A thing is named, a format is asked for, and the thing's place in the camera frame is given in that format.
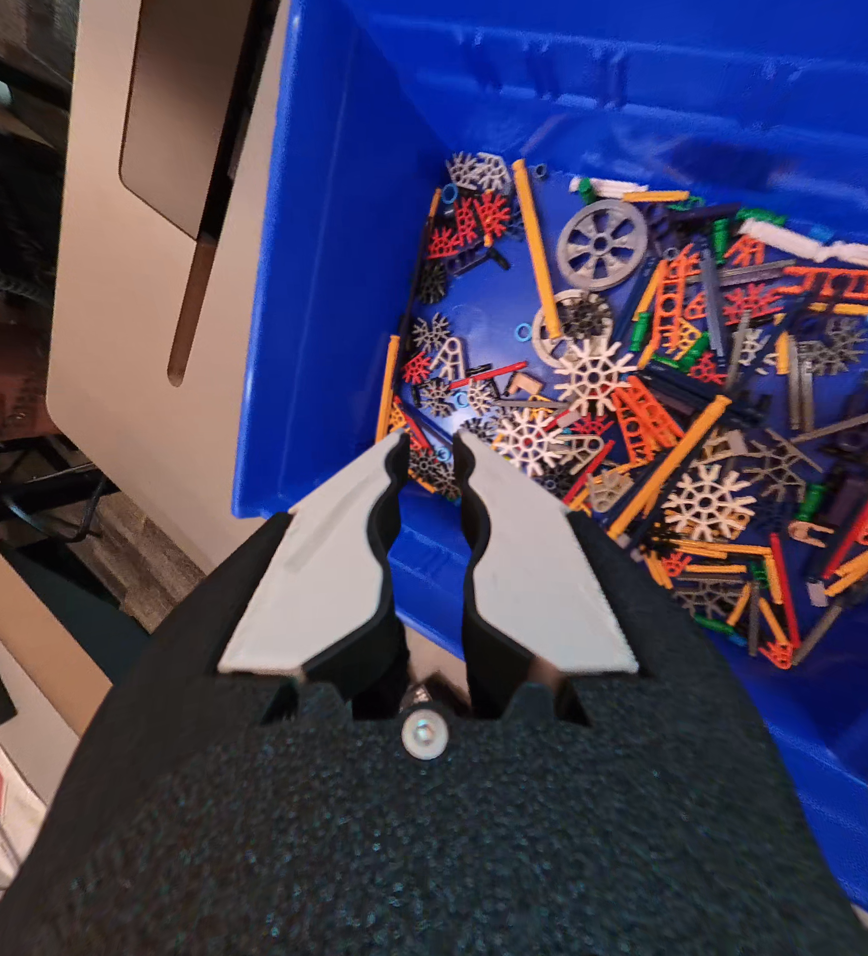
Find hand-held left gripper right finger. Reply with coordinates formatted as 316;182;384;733
451;431;640;720

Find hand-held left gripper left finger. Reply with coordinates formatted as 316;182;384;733
217;431;414;720

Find pile of toy building pieces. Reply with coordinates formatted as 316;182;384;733
374;149;868;669

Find blue plastic parts bin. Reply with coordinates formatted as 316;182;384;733
231;0;868;923

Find cardboard box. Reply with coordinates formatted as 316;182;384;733
0;515;114;755

